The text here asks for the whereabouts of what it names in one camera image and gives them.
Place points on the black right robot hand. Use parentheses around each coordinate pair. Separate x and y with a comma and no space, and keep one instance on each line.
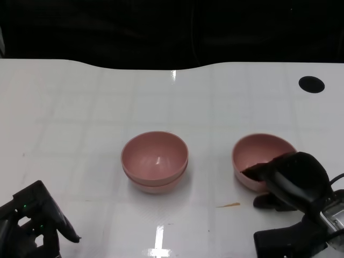
(295,177)

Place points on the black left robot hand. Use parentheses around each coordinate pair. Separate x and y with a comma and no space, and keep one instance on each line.
(27,215)

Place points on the pink bowl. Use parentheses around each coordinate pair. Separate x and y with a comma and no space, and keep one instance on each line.
(153,188)
(153,156)
(255,150)

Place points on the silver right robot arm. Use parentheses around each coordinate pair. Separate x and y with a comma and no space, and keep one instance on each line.
(334,215)

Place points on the black round table grommet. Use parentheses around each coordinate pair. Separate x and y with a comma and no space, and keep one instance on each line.
(311,84)

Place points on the black backdrop cloth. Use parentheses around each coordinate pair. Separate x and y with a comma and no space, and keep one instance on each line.
(161,29)

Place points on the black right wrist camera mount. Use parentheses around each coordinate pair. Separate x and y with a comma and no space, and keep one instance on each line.
(285,239)

